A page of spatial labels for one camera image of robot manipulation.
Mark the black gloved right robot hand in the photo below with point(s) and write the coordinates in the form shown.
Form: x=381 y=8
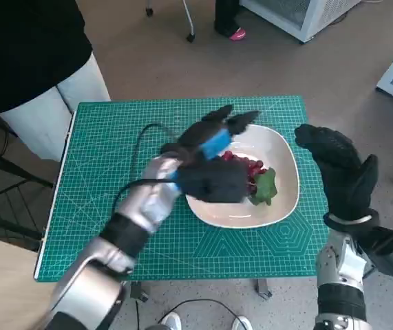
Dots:
x=345 y=178

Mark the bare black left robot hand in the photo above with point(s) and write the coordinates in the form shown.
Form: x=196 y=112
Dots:
x=196 y=137

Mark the red toy grapes with leaf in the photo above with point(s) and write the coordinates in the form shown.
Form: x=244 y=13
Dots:
x=266 y=187

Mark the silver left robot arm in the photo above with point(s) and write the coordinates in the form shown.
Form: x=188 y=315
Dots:
x=148 y=203

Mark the white square plate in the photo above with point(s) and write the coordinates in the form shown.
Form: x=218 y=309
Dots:
x=278 y=154

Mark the green cutting mat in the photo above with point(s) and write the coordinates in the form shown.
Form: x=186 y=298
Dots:
x=113 y=137

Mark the white chair leg with caster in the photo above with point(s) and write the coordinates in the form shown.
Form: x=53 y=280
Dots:
x=188 y=17

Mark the person with pink shoe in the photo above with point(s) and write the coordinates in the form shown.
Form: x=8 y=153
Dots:
x=227 y=17

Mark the black chair caster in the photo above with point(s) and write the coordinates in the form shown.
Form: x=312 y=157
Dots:
x=149 y=12

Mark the large white mesh cabinet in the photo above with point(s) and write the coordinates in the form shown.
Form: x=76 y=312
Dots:
x=299 y=15

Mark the white shoe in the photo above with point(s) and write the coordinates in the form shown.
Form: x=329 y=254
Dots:
x=242 y=324
x=172 y=321

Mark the person in black top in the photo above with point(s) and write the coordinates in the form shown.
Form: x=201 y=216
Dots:
x=38 y=51

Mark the black metal rack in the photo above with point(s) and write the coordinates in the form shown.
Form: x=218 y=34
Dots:
x=3 y=192

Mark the light wooden desk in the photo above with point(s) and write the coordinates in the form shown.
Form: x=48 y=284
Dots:
x=3 y=282

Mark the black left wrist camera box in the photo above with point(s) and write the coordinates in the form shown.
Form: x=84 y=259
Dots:
x=217 y=182

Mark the white table edge rail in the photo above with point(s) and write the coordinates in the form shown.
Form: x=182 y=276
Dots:
x=58 y=178

